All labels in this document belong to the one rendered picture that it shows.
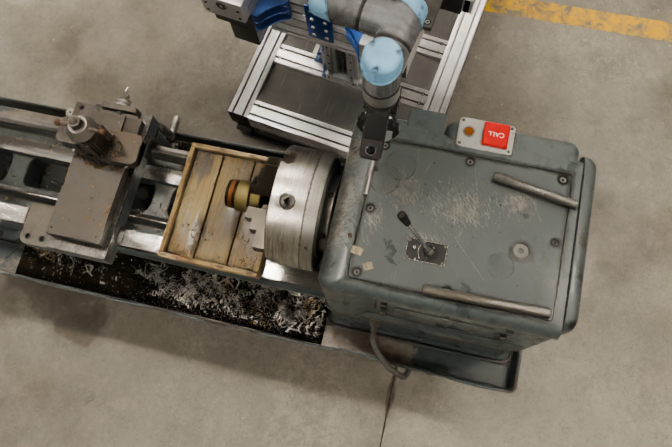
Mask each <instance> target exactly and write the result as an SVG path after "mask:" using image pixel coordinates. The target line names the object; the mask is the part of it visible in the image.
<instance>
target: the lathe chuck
mask: <svg viewBox="0 0 672 447"><path fill-rule="evenodd" d="M324 152H326V151H321V150H316V149H311V148H306V147H301V146H296V145H291V146H290V147H289V148H288V149H287V150H286V152H285V154H288V155H290V154H295V156H296V158H295V160H294V162H293V163H290V164H286V163H285V161H281V162H280V164H279V167H278V170H277V173H276V176H275V179H274V182H273V186H272V190H271V194H270V198H269V203H268V208H267V214H266V221H265V229H264V255H265V257H266V258H274V260H277V262H276V261H272V260H269V259H267V261H268V262H270V263H274V264H279V265H283V266H288V267H292V268H297V269H301V268H300V266H299V243H300V235H301V228H302V222H303V216H304V211H305V206H306V202H307V198H308V194H309V190H310V186H311V182H312V179H313V176H314V173H315V170H316V167H317V164H318V162H319V160H320V158H321V156H322V154H323V153H324ZM286 194H289V195H292V196H293V197H294V200H295V202H294V205H293V206H292V207H291V208H285V207H283V206H282V204H281V198H282V197H283V196H284V195H286Z"/></svg>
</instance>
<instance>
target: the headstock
mask: <svg viewBox="0 0 672 447"><path fill-rule="evenodd" d="M396 122H398V123H399V124H400V131H399V134H398V135H397V136H396V137H395V138H394V139H391V140H389V141H386V142H384V148H383V153H382V157H381V158H380V162H379V170H378V171H374V172H373V176H372V181H371V185H370V189H369V194H368V196H364V195H363V192H364V187H365V183H366V179H367V174H368V170H369V165H370V161H371V160H369V159H364V158H361V157H360V155H359V152H360V146H361V140H362V134H363V133H362V132H361V131H360V130H359V128H358V127H357V120H356V122H355V125H354V129H353V133H352V138H351V142H350V146H349V150H348V154H347V158H346V163H345V167H344V171H343V175H342V179H341V183H340V187H339V192H338V196H337V200H336V204H335V208H334V212H333V217H332V221H331V225H330V229H329V233H328V237H327V242H326V246H325V250H324V254H323V258H322V262H321V267H320V271H319V275H318V281H319V283H320V286H321V288H322V290H323V293H324V295H325V298H326V300H327V302H328V305H329V306H330V308H331V309H332V310H334V311H336V312H340V313H344V314H349V315H357V314H360V313H363V312H373V313H377V314H380V315H382V316H391V317H395V318H399V319H404V320H408V321H413V322H417V323H422V324H426V325H431V326H435V327H436V328H440V329H443V328H444V329H449V330H453V331H457V332H462V333H466V334H471V335H475V336H480V337H484V338H489V339H493V340H494V341H498V342H500V341H502V342H507V343H511V344H516V345H520V346H524V347H525V346H528V347H532V346H535V345H538V344H540V343H543V342H545V341H548V340H550V339H554V340H558V339H559V337H560V336H561V335H563V334H566V333H568V332H570V331H572V330H573V329H574V328H575V326H576V324H577V321H578V317H579V309H580V301H581V293H582V285H583V277H584V269H585V261H586V252H587V244H588V236H589V228H590V220H591V212H592V204H593V196H594V188H595V180H596V165H595V163H594V162H593V161H592V160H591V159H590V158H587V157H582V158H581V159H580V160H579V150H578V148H577V147H576V146H575V145H574V144H573V143H570V142H565V141H560V140H554V139H549V138H544V137H538V136H533V135H528V134H522V133H517V132H515V136H514V142H513V148H512V154H511V155H510V156H508V155H503V154H498V153H493V152H487V151H482V150H477V149H472V148H466V147H461V146H456V145H455V143H456V138H457V132H458V127H459V122H453V123H451V124H450V125H448V126H447V128H446V130H445V133H444V135H443V139H442V140H439V139H437V138H435V137H434V136H433V135H432V134H431V133H430V132H429V130H425V129H420V128H415V127H409V126H407V124H408V121H407V120H401V119H397V121H396ZM494 172H498V173H501V174H503V175H506V176H509V177H512V178H515V179H518V180H521V181H523V182H526V183H529V184H532V185H535V186H538V187H541V188H543V189H546V190H549V191H552V192H555V193H558V194H561V195H563V196H566V197H569V198H572V199H575V200H578V201H579V204H578V207H577V209H576V210H574V209H571V208H569V207H566V206H563V205H560V204H557V203H554V202H552V201H549V200H546V199H543V198H540V197H537V196H535V195H532V194H529V193H526V192H523V191H520V190H518V189H515V188H512V187H509V186H506V185H503V184H501V183H498V182H495V181H492V177H493V175H494ZM400 211H404V212H405V213H406V214H407V216H408V217H409V219H410V221H411V225H412V226H413V227H414V229H415V230H416V231H417V232H418V234H419V235H420V237H421V238H422V239H423V241H424V242H425V243H426V245H427V246H434V247H435V248H436V249H437V251H438V256H437V258H436V259H435V260H432V261H428V260H426V259H425V258H424V257H423V255H422V251H423V249H424V248H423V246H422V245H421V244H420V242H419V241H418V240H417V238H416V237H415V236H414V234H413V233H412V232H411V230H410V229H409V228H408V227H407V226H405V225H404V224H403V223H402V222H401V221H400V220H399V219H398V218H397V214H398V213H399V212H400ZM347 233H352V236H353V237H352V238H348V236H347ZM351 245H352V246H353V245H355V246H357V247H360V248H362V249H363V251H364V252H363V251H362V252H363V253H362V252H361V253H362V254H363V255H362V254H361V255H362V256H359V255H356V254H353V253H350V251H351V249H352V246H351ZM371 261H372V264H374V265H373V268H374V269H370V270H366V271H364V269H363V265H362V264H363V263H366V262H371ZM423 285H428V286H434V287H439V288H445V289H450V290H455V291H461V292H466V293H471V294H477V295H482V296H487V297H493V298H498V299H504V300H509V301H514V302H520V303H525V304H530V305H536V306H541V307H546V308H550V309H551V315H550V317H549V318H545V317H540V316H534V315H529V314H524V313H518V312H513V311H508V310H502V309H497V308H492V307H486V306H481V305H476V304H470V303H465V302H460V301H454V300H449V299H444V298H439V297H433V296H428V295H423V294H422V288H423Z"/></svg>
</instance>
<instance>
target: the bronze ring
mask: <svg viewBox="0 0 672 447"><path fill-rule="evenodd" d="M250 183H251V181H248V180H243V179H242V180H240V181H239V180H236V179H231V180H230V181H229V183H228V185H227V188H226V192H225V199H224V201H225V205H226V206H227V207H230V208H235V210H237V211H242V212H245V213H246V210H247V207H248V206H251V207H255V208H260V209H262V207H263V204H264V201H265V196H263V195H258V194H253V193H250Z"/></svg>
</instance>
